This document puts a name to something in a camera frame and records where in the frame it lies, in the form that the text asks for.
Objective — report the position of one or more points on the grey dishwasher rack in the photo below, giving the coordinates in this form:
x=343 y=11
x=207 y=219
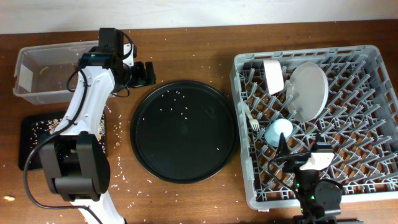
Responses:
x=359 y=121

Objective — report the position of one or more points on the rice and nuts food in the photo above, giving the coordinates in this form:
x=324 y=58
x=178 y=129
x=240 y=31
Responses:
x=48 y=127

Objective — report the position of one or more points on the light blue cup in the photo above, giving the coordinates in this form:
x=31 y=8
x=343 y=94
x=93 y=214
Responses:
x=278 y=127

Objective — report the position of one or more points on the peanut on table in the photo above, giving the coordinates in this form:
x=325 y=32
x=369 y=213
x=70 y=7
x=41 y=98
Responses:
x=9 y=198

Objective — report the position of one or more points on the grey round plate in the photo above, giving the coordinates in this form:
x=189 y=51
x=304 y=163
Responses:
x=308 y=85

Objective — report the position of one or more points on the black round tray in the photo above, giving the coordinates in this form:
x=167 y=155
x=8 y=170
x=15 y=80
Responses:
x=184 y=132

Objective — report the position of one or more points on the clear plastic waste bin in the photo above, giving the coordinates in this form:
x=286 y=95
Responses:
x=42 y=72

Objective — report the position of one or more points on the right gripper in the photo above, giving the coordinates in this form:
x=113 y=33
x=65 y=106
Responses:
x=296 y=161

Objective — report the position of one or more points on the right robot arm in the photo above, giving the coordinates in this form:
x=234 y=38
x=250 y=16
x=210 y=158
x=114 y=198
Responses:
x=319 y=198

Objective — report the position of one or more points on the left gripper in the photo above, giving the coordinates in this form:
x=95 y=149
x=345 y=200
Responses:
x=142 y=79

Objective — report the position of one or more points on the black rectangular tray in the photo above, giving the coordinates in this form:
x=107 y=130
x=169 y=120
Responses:
x=28 y=142

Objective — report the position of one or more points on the white plastic fork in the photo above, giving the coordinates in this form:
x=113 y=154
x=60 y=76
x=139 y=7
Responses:
x=253 y=122

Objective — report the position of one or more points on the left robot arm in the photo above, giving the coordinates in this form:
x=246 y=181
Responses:
x=74 y=164

